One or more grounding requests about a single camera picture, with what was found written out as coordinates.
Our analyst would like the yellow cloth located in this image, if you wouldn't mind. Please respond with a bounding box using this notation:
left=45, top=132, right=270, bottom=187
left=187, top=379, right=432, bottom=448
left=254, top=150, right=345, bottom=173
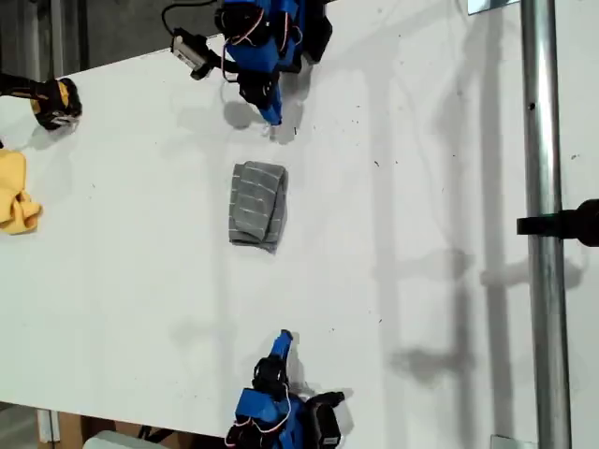
left=0, top=148, right=44, bottom=235

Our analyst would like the grey striped towel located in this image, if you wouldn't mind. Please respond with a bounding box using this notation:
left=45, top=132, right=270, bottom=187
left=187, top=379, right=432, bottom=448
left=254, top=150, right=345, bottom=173
left=227, top=160, right=290, bottom=255

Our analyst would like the brown cardboard box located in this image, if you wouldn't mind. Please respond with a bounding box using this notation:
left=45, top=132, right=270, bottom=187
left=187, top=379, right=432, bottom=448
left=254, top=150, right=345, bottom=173
left=35, top=409, right=183, bottom=449

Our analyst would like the white plastic container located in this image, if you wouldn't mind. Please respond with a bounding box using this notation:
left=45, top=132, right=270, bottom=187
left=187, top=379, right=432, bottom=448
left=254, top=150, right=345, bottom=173
left=82, top=429, right=182, bottom=449

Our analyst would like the black yellow power drill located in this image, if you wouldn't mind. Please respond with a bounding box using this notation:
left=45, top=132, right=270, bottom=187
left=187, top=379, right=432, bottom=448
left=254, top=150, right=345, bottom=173
left=0, top=72, right=84, bottom=132

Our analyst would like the white table leg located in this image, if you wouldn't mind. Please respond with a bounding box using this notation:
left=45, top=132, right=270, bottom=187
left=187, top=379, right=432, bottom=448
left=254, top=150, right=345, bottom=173
left=37, top=409, right=62, bottom=443

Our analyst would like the black camera box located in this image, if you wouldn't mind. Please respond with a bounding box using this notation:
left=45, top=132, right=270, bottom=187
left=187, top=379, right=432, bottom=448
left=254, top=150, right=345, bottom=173
left=312, top=404, right=343, bottom=448
left=170, top=27, right=210, bottom=80

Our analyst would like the black post clamp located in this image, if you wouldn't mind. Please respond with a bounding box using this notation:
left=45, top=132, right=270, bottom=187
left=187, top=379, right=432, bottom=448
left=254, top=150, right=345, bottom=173
left=516, top=198, right=599, bottom=248

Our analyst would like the steel post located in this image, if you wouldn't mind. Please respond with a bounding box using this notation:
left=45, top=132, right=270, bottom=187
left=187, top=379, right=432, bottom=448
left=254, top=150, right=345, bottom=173
left=519, top=0, right=575, bottom=449

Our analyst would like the black camera cable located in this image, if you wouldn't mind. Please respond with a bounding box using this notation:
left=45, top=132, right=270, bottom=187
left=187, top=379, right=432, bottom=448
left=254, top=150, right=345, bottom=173
left=161, top=0, right=221, bottom=36

